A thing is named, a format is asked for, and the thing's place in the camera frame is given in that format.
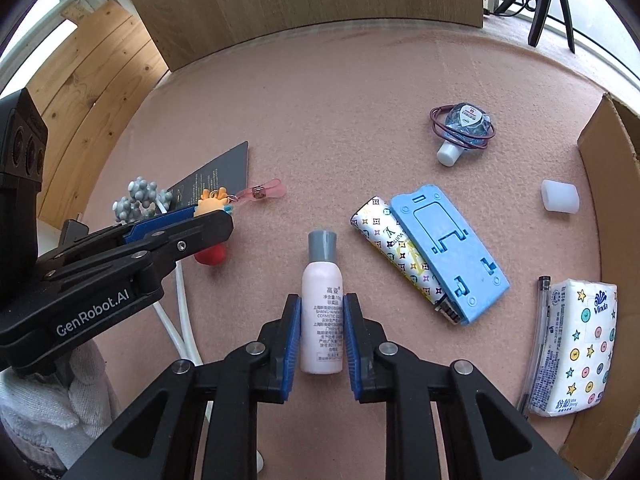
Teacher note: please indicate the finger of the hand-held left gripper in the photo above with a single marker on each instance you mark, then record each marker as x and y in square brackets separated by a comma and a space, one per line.
[160, 225]
[200, 235]

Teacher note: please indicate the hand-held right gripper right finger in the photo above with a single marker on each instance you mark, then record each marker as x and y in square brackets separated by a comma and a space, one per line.
[352, 345]

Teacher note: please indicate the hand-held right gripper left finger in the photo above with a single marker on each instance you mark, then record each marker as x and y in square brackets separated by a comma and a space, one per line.
[292, 345]

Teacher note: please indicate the white massager with grey balls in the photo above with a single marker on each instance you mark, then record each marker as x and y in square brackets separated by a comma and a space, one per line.
[140, 195]

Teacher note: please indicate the small pink bottle grey cap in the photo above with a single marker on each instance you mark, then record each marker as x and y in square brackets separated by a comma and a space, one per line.
[322, 310]

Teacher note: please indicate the clear ballpoint pen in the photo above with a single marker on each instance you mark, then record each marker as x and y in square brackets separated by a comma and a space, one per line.
[540, 320]

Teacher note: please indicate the patterned tissue pack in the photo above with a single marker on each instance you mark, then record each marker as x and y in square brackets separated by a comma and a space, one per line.
[580, 345]

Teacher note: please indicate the cardboard box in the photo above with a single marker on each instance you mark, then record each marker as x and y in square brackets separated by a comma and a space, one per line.
[607, 160]

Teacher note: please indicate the person's left hand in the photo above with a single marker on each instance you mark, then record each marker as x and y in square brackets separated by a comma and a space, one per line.
[95, 400]

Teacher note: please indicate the dark grey printed card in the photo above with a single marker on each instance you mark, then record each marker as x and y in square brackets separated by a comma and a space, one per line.
[220, 172]

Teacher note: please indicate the patterned white lighter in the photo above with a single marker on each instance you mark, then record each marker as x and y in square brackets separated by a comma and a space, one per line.
[382, 230]

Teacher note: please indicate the light blue phone stand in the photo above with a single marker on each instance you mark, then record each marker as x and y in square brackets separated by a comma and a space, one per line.
[445, 245]

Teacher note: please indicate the pine plank board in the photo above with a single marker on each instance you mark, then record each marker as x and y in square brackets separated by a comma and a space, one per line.
[100, 70]

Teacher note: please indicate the pink tablecloth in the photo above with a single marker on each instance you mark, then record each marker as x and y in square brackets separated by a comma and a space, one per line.
[325, 125]

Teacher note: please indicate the blue faceted small bottle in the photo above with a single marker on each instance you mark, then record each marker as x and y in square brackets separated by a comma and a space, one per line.
[465, 122]

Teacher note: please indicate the large wood laminate panel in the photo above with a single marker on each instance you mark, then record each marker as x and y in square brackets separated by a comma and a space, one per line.
[300, 0]

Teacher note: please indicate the white plastic cap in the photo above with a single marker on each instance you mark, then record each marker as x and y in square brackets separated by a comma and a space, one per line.
[560, 196]

